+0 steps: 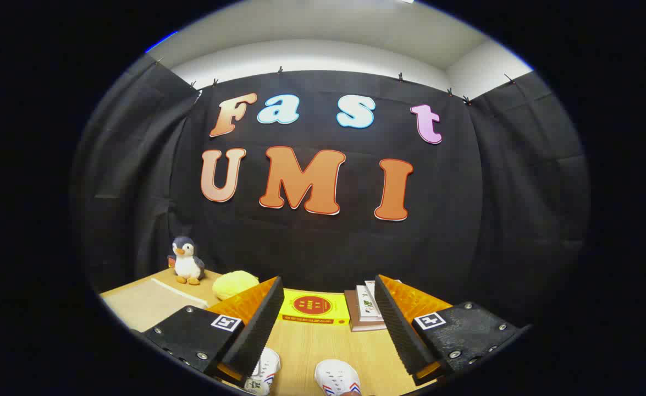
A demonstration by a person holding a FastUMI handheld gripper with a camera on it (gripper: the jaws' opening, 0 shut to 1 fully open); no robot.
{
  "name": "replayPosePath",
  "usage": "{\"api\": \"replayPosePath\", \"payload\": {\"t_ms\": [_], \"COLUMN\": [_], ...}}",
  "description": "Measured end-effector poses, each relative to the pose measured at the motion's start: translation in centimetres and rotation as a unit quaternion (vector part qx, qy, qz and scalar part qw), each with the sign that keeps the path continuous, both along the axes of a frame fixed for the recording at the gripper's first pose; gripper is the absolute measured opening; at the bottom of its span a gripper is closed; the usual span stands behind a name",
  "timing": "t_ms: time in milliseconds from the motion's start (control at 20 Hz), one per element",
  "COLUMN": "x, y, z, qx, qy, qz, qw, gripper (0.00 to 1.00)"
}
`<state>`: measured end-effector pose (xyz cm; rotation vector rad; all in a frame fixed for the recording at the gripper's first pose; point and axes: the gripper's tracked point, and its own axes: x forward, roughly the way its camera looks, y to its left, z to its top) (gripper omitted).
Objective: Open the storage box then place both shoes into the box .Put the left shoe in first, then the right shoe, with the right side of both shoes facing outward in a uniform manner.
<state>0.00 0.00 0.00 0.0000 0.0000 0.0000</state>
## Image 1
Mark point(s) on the yellow book with red circle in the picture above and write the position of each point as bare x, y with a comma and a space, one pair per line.
312, 305

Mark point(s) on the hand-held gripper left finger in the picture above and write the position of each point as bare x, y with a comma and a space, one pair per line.
257, 335

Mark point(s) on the white book with illustrated cover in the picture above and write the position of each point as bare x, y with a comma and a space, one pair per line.
370, 292

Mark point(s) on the yellow round plush toy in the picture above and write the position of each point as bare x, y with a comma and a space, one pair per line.
232, 285

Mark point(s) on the brown book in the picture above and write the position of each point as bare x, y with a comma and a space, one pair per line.
352, 313

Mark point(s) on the beige fabric storage box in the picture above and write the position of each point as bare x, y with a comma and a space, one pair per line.
136, 308

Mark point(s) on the white canvas shoe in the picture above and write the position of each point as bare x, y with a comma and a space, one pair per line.
333, 377
265, 366

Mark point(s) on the penguin plush toy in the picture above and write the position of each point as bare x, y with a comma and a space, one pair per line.
188, 267

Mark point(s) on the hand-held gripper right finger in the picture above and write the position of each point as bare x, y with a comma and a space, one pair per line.
399, 335

